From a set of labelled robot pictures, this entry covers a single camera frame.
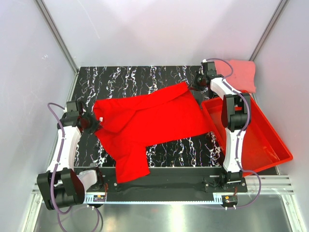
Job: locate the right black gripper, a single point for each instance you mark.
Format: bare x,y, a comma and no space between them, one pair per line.
197,81

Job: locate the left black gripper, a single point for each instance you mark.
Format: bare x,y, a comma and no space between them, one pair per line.
92,123

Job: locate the red t shirt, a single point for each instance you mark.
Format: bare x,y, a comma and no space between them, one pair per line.
130,125

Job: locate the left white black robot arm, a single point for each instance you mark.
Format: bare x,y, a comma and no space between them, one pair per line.
60,186

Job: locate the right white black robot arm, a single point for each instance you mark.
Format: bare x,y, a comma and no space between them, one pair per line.
235,117

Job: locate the black marble pattern mat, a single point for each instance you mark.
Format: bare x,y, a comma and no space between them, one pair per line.
96,83

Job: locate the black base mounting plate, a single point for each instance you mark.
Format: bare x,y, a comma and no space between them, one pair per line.
178,171

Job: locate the red plastic bin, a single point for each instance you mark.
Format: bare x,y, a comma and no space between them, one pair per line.
262,146

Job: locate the grey slotted cable duct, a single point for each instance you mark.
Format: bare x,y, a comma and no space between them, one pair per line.
205,199

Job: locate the right aluminium frame post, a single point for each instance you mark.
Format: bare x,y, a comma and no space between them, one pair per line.
269,28

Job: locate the aluminium frame post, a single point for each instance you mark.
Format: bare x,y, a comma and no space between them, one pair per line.
269,28
56,34

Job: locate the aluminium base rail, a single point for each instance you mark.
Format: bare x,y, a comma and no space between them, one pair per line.
268,184

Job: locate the left aluminium frame post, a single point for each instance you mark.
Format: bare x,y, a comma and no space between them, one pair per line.
56,34

